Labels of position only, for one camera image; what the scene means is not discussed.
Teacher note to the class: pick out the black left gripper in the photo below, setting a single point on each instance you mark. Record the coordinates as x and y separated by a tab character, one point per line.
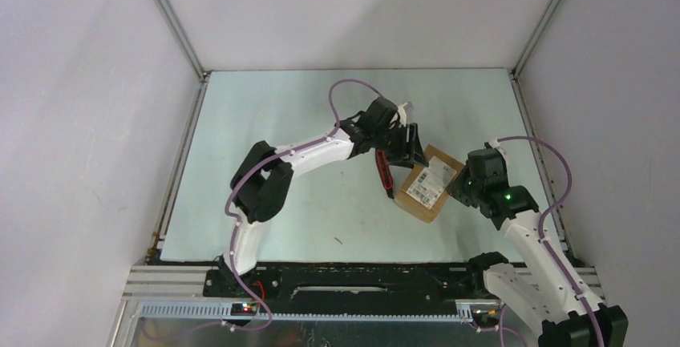
417	156

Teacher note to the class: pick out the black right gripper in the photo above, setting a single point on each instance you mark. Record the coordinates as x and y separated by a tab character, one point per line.
455	188

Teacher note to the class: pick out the red black utility knife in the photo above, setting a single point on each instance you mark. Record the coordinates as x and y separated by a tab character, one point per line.
383	170

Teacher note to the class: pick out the brown cardboard express box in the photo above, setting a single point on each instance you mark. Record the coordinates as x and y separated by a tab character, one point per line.
423	193

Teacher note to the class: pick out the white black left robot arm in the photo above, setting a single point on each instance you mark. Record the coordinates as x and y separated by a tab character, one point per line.
261	184

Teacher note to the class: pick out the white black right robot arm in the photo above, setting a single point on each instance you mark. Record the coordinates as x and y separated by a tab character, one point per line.
536	270

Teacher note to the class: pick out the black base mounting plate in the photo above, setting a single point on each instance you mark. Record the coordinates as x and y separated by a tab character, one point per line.
354	289

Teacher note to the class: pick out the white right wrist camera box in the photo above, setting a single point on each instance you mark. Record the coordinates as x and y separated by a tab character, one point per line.
495	144

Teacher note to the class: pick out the aluminium frame rail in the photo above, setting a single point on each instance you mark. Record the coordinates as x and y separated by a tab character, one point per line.
163	305

